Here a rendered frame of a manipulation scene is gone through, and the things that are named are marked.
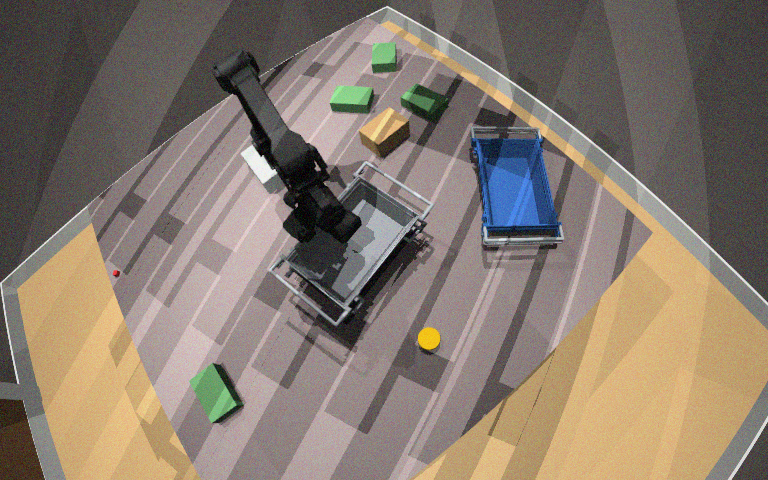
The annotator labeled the green block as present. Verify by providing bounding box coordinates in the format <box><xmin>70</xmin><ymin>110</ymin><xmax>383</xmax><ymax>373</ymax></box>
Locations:
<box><xmin>330</xmin><ymin>86</ymin><xmax>375</xmax><ymax>114</ymax></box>
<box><xmin>372</xmin><ymin>42</ymin><xmax>396</xmax><ymax>73</ymax></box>
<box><xmin>400</xmin><ymin>83</ymin><xmax>448</xmax><ymax>123</ymax></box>
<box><xmin>189</xmin><ymin>363</ymin><xmax>244</xmax><ymax>423</ymax></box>

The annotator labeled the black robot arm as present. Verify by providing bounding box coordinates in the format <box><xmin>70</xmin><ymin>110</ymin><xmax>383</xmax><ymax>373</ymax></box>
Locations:
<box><xmin>212</xmin><ymin>49</ymin><xmax>346</xmax><ymax>243</ymax></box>

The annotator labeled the yellow ball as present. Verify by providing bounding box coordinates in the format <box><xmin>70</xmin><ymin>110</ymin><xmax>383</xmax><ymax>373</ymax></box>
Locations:
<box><xmin>418</xmin><ymin>328</ymin><xmax>440</xmax><ymax>351</ymax></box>

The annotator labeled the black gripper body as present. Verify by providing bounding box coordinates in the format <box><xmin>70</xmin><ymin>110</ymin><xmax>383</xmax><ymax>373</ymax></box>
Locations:
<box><xmin>283</xmin><ymin>191</ymin><xmax>362</xmax><ymax>244</ymax></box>

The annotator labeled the tan box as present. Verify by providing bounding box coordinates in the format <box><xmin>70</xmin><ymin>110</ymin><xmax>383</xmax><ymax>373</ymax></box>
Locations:
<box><xmin>359</xmin><ymin>107</ymin><xmax>410</xmax><ymax>158</ymax></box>

